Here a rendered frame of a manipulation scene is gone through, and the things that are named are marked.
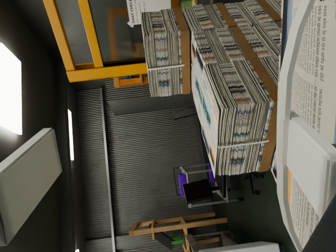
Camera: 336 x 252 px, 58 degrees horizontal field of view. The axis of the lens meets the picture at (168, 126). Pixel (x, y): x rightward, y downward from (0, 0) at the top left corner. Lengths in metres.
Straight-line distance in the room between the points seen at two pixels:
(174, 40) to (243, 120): 0.62
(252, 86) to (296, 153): 0.99
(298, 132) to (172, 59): 1.43
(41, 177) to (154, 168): 8.22
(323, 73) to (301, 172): 0.09
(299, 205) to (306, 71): 0.12
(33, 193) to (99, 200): 8.34
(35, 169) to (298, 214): 0.23
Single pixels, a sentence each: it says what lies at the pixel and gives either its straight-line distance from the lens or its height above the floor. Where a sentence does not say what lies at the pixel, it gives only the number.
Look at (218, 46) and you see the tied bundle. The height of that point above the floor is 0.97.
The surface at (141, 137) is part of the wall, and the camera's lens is 8.55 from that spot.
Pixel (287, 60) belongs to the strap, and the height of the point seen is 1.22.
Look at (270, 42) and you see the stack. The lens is 1.45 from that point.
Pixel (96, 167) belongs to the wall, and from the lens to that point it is 8.58.
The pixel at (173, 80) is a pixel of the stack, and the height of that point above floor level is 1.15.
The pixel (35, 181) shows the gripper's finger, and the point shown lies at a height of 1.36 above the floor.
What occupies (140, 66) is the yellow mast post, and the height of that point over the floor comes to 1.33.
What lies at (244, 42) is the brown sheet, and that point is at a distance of 1.41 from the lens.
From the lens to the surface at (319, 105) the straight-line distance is 0.24.
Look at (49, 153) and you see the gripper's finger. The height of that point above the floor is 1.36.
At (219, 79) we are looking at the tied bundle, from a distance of 1.17.
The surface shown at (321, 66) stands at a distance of 0.23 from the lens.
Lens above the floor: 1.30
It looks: 3 degrees down
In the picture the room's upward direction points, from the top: 97 degrees counter-clockwise
